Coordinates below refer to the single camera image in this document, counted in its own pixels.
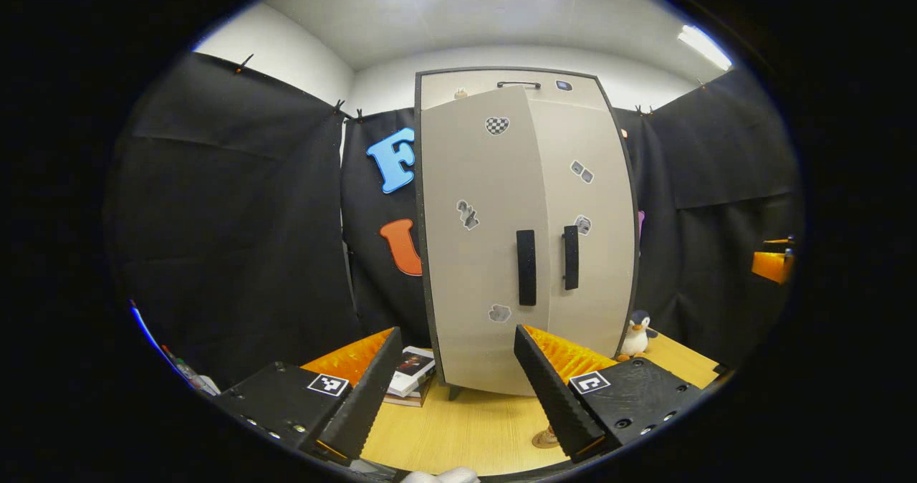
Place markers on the black backdrop cloth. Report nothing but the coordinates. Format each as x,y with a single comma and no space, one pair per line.
229,218

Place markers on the stack of books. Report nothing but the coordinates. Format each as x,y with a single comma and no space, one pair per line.
412,372

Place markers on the white cabinet drawer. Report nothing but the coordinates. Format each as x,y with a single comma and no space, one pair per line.
444,85

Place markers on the white cabinet door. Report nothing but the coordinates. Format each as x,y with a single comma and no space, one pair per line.
480,268
602,182

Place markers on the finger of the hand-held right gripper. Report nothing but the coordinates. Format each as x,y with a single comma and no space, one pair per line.
779,242
770,266

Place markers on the clear bottle with red label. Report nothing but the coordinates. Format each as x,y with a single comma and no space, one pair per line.
549,434

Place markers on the round wooden coaster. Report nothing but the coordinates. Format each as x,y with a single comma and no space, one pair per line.
539,442

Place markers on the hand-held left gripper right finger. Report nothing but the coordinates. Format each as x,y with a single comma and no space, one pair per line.
555,397

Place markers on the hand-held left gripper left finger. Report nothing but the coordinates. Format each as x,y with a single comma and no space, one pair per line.
365,397

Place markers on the penguin plush toy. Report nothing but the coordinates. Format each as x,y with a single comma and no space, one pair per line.
635,340

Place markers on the colourful printed board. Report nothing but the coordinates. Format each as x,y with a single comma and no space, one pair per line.
183,368

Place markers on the narrow ceiling light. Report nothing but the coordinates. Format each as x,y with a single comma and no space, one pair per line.
704,46

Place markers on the white cabinet with dark frame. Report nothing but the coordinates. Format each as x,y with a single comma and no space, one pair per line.
418,218

